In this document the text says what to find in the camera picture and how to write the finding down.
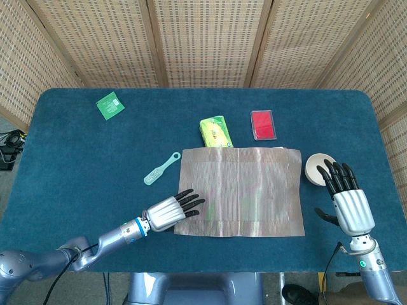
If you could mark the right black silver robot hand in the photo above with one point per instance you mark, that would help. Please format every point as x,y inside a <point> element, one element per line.
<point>353,213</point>

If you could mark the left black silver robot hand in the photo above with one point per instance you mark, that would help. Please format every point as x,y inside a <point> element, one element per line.
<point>168,213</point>

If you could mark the white bowl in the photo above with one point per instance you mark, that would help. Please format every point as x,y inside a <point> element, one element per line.
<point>313,173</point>

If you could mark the brown woven placemat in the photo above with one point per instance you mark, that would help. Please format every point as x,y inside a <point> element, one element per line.
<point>241,193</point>

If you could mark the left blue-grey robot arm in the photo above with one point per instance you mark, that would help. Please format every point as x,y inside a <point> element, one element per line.
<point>111,236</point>

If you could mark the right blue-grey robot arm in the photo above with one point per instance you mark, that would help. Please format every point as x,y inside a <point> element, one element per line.
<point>378,276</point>

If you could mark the mint green brush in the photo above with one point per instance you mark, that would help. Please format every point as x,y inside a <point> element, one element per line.
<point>155,173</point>

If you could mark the blue-grey robot torso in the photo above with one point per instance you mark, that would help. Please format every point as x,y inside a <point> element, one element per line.
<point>194,289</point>

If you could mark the brown trouser leg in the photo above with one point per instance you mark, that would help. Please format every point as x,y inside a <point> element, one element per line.
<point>346,297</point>

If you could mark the yellow green tissue pack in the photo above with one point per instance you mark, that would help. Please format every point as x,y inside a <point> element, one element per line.
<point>214,131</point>

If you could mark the black shoe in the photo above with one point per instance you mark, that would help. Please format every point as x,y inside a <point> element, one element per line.
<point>299,295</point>

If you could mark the blue table cloth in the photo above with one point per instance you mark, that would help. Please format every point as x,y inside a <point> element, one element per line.
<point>79,159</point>

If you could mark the metal table leg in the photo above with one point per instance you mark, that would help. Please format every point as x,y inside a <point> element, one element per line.
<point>282,289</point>

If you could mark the green square sachet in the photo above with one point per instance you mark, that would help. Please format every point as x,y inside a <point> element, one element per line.
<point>110,105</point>

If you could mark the red ink pad case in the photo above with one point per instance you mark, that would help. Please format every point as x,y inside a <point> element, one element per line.
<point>263,125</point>

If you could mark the woven wooden folding screen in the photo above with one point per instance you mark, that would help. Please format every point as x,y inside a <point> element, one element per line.
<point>206,41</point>

